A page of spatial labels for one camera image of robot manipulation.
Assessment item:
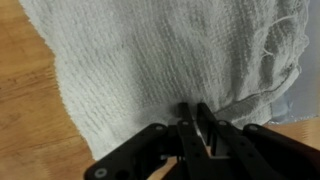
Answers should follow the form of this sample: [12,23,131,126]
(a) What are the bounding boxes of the white cloth towel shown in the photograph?
[20,0,309,159]

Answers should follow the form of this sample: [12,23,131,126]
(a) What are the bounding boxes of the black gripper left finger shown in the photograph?
[84,103,214,180]

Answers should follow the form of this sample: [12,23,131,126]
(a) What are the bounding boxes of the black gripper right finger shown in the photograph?
[196,103,320,180]

